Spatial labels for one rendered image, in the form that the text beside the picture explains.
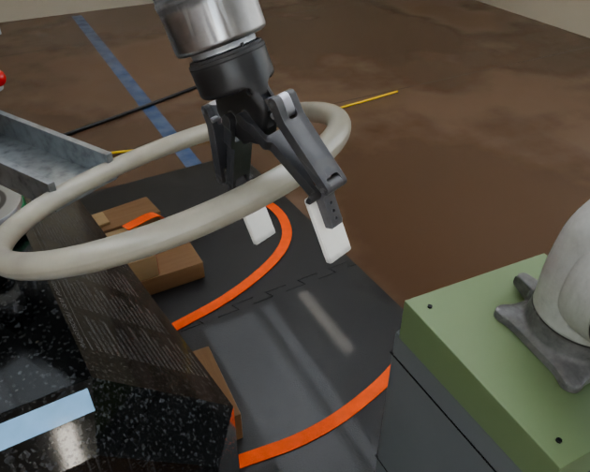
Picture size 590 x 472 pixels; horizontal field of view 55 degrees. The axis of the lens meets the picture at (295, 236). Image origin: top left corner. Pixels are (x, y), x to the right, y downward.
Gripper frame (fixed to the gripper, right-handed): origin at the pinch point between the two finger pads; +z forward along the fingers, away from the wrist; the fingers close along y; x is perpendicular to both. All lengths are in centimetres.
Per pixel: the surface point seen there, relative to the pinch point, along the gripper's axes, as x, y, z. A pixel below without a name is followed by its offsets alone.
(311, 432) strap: -29, 81, 99
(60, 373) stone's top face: 24, 46, 19
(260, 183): 2.3, -1.3, -7.5
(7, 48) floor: -98, 490, -53
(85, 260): 18.9, 6.1, -7.1
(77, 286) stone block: 11, 71, 17
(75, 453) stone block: 28, 39, 29
